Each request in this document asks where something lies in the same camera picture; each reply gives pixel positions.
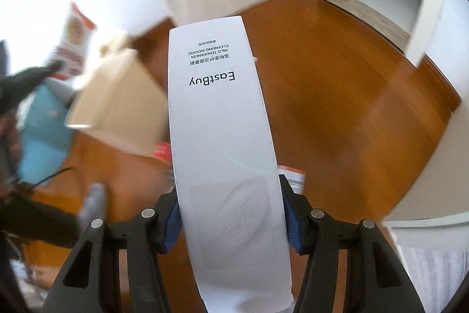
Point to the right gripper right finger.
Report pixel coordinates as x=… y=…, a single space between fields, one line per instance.
x=376 y=280

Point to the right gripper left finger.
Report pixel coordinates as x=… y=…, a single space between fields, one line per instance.
x=89 y=279

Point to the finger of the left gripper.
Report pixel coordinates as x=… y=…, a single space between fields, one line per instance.
x=16 y=88

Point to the orange white snack packet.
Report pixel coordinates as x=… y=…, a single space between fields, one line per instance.
x=73 y=45

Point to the white EastBuy carton box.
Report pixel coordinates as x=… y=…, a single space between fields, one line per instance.
x=225 y=169

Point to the beige plastic trash bin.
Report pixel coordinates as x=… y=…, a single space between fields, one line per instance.
x=122 y=105

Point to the teal storage box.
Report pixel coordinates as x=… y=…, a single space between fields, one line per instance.
x=45 y=139

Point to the grey left slipper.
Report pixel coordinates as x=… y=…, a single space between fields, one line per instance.
x=94 y=205

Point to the dark trouser leg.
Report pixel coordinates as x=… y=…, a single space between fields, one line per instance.
x=28 y=219

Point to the white pleated bed cover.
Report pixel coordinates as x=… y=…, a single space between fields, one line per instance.
x=435 y=274

